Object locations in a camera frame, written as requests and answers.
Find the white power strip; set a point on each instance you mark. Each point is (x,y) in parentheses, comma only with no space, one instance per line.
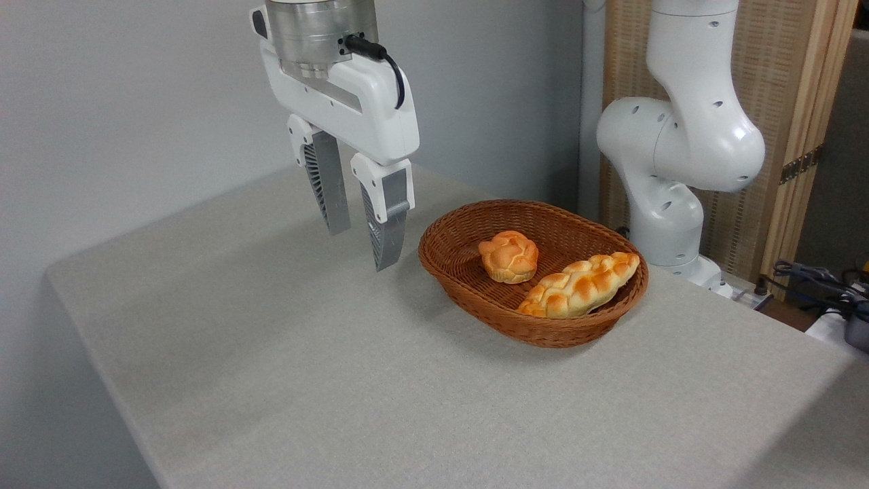
(750,297)

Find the round golden bread bun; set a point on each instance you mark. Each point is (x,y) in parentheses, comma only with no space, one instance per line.
(508,257)

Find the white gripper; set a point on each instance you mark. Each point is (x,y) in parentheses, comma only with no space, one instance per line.
(366,115)

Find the long braided bread loaf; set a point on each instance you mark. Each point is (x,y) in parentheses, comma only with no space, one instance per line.
(584,285)

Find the brown wicker basket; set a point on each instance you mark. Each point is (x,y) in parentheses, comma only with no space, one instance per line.
(468,285)

